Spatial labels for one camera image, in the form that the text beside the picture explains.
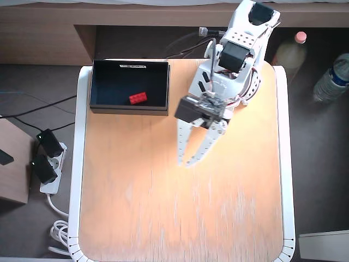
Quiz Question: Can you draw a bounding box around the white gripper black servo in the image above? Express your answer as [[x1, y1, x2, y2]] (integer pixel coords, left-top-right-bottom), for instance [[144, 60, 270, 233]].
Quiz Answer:
[[174, 94, 234, 168]]

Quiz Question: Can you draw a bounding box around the red lego block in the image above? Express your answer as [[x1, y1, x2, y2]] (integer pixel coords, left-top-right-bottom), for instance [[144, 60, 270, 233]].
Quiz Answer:
[[129, 92, 148, 105]]

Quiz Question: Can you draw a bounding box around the black rectangular box bin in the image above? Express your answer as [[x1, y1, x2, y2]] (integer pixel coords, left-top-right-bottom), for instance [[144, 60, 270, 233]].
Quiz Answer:
[[88, 59, 171, 117]]

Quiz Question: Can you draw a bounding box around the yellowish bottle with pink cap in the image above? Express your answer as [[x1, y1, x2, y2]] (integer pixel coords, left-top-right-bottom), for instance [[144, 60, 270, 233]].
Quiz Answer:
[[272, 31, 308, 80]]

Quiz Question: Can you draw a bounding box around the white power strip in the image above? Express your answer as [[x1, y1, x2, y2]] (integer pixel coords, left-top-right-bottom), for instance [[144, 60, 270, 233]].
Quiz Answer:
[[39, 141, 68, 195]]

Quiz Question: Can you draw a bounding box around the black power adapter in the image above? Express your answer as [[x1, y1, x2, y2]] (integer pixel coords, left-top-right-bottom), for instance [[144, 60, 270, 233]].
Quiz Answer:
[[29, 154, 58, 184], [36, 128, 64, 158]]

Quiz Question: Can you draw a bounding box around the clear water bottle blue label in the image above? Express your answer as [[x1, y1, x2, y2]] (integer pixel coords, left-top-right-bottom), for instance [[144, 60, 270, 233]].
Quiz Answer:
[[312, 53, 349, 103]]

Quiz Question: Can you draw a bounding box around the white box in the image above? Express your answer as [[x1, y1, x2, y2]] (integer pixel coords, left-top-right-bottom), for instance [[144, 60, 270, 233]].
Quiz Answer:
[[298, 230, 349, 262]]

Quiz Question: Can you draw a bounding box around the brown wooden box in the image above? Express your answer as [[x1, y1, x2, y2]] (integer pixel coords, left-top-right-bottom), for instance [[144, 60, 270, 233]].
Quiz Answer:
[[0, 116, 35, 205]]

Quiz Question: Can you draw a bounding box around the brown wooden desk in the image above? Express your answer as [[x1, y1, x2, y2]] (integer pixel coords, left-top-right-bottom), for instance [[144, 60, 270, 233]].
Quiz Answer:
[[0, 2, 349, 66]]

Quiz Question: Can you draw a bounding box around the flat black object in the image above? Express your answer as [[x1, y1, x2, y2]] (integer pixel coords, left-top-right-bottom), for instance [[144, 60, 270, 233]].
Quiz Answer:
[[0, 148, 14, 166]]

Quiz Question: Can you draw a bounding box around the black camera circuit board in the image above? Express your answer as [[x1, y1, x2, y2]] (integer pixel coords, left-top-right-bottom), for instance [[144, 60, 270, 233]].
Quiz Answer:
[[196, 92, 227, 123]]

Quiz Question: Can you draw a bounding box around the black camera cable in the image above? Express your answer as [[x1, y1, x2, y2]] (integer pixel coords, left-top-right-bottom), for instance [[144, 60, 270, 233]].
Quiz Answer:
[[207, 38, 219, 95]]

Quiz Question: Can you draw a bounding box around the black cable with silver plug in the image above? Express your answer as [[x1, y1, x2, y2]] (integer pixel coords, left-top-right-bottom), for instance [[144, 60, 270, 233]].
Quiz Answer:
[[165, 26, 227, 59]]

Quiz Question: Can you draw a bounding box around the thin black floor cable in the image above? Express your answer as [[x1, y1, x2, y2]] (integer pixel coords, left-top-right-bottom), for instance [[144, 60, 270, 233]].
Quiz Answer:
[[0, 97, 77, 120], [12, 116, 76, 133]]

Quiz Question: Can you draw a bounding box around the white power cord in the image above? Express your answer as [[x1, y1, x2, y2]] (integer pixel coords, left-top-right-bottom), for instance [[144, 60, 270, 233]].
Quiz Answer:
[[47, 192, 72, 257]]

